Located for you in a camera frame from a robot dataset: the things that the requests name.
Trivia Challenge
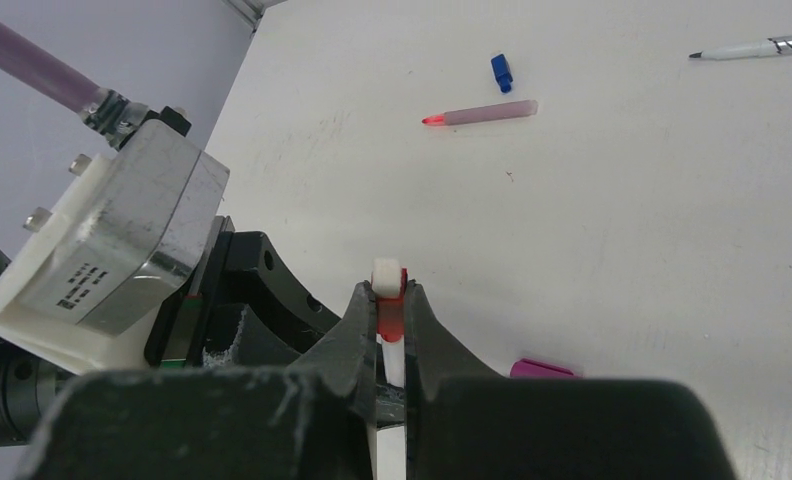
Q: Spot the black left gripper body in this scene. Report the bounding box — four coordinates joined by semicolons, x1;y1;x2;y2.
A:
144;216;235;368

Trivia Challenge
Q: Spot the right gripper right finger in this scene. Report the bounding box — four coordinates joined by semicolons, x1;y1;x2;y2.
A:
404;283;735;479

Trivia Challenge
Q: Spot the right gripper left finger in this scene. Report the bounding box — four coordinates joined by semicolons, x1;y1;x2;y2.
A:
18;281;377;479

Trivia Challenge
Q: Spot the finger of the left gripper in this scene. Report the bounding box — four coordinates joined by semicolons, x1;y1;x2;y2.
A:
226;231;340;354
202;303;300;368

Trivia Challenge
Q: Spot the magenta pen cap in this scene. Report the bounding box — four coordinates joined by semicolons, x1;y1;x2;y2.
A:
509;359;578;379

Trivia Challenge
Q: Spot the white pen red tip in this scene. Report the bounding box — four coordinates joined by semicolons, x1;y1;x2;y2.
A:
371;258;407;388

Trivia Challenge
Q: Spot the pink pen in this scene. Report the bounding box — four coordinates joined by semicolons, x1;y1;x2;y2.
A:
421;100;538;127

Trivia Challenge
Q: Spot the blue pen cap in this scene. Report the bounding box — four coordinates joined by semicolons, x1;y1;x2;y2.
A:
490;54;513;94

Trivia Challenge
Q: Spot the red pen cap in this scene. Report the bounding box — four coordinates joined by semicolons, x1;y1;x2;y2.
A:
371;264;407;343

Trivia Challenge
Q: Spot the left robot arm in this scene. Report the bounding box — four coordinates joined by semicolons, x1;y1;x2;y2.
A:
0;216;338;447

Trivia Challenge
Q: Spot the black green tipped pen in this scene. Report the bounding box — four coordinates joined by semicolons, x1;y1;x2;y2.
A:
688;35;792;61

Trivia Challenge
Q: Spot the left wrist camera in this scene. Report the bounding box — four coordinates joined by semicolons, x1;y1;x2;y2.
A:
0;120;229;374

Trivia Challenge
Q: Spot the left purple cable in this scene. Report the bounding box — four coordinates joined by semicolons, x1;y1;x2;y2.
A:
0;3;152;150

